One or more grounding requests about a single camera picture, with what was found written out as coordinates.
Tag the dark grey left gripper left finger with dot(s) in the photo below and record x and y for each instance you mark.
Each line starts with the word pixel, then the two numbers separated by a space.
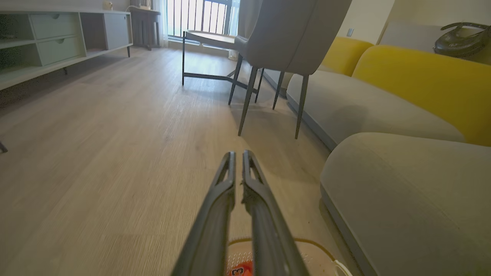
pixel 211 222

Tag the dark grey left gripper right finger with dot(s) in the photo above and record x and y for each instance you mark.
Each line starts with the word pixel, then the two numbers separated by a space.
pixel 268 230

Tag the white basket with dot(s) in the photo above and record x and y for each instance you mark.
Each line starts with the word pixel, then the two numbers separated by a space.
pixel 316 260

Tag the grey fabric sofa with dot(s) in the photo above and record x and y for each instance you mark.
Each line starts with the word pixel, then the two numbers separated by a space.
pixel 402 191

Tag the small yellow sofa cushion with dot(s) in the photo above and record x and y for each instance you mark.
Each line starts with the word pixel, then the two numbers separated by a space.
pixel 345 55

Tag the grey upholstered chair dark legs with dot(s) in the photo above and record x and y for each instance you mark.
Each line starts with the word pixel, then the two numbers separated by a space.
pixel 284 34

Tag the balcony window with railing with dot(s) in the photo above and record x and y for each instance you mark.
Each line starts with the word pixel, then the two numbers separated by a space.
pixel 199 15

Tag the white sheer curtain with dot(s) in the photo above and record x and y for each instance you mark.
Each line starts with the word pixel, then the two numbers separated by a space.
pixel 160 19

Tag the small dark slatted table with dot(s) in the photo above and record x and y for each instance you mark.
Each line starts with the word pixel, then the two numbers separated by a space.
pixel 145 23

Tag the large yellow sofa cushion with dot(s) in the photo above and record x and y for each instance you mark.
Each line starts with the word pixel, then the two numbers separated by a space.
pixel 429 88

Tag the white kettle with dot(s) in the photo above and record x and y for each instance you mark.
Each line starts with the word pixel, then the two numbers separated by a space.
pixel 144 4

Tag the white green TV cabinet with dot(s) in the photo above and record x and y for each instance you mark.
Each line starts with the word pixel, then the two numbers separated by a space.
pixel 57 27

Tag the black metal frame side table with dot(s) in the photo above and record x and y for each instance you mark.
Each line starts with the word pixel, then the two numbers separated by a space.
pixel 209 38

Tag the grey wall switch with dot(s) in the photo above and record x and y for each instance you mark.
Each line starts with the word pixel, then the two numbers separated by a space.
pixel 350 32

